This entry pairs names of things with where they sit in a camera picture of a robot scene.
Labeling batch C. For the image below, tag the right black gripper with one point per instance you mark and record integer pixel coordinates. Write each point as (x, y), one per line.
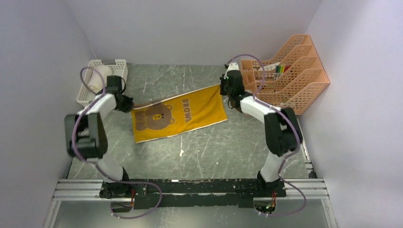
(224, 79)

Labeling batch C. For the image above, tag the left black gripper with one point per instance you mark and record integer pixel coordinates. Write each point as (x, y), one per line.
(128, 104)

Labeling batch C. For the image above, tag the white plastic basket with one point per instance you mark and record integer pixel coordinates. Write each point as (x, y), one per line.
(119, 68)

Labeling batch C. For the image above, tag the cream white towel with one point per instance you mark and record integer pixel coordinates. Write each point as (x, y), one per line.
(95, 84)

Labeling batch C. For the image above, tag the brown yellow towel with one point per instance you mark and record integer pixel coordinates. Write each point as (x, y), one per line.
(178, 114)

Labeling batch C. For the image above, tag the orange file organizer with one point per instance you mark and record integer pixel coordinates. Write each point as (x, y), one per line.
(299, 86)

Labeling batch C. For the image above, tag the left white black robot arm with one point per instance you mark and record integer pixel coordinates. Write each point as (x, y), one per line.
(86, 137)

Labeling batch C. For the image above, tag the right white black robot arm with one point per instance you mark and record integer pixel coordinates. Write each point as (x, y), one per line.
(282, 133)

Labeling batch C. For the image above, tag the white label card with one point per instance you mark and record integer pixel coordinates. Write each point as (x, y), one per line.
(271, 67)

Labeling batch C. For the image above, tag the coloured marker pens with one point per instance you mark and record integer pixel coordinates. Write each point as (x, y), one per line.
(280, 70)

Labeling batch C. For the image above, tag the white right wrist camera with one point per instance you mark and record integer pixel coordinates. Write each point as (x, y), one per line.
(232, 66)

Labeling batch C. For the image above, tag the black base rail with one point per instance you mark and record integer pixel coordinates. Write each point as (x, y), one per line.
(145, 194)

